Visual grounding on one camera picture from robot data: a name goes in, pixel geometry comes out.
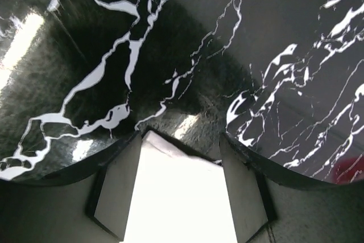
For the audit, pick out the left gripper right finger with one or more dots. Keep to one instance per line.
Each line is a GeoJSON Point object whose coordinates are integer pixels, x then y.
{"type": "Point", "coordinates": [272, 204]}

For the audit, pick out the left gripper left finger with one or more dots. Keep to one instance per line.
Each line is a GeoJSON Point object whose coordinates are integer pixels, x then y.
{"type": "Point", "coordinates": [86, 202]}

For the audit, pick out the white t-shirt red print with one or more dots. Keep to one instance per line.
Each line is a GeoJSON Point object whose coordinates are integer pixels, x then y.
{"type": "Point", "coordinates": [177, 197]}

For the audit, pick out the dark red t-shirt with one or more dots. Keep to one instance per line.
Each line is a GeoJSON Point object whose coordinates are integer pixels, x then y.
{"type": "Point", "coordinates": [348, 170]}

